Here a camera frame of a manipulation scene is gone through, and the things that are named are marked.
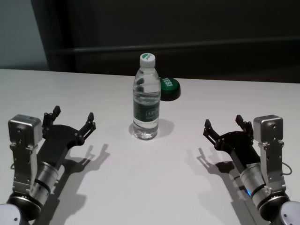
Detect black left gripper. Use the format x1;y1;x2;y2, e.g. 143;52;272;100
36;105;97;166

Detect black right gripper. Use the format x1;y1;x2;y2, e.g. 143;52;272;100
202;114;261;168

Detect clear water bottle green label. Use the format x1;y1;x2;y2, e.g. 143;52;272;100
133;52;162;141

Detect green button black base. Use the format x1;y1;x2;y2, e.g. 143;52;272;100
159;76;182;102

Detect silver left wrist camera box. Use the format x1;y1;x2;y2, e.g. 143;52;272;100
8;114;42;194

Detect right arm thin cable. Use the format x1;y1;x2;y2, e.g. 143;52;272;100
282;162;293;176

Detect grey horizontal rail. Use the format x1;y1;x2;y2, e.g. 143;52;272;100
49;45;300;54

